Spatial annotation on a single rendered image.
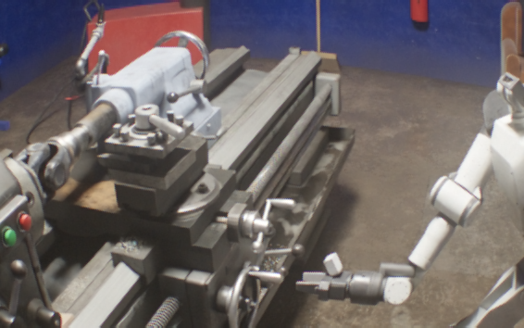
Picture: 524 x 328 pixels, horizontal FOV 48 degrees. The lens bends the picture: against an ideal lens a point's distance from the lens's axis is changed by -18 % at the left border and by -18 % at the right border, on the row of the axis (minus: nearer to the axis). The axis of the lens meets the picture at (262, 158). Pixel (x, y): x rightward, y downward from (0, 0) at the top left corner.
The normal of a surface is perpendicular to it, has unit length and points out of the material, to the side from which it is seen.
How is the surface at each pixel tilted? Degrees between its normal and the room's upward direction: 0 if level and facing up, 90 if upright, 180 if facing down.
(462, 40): 90
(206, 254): 90
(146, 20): 90
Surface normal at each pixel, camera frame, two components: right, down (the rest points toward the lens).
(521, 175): -0.69, 0.37
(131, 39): 0.04, 0.42
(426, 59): -0.31, 0.41
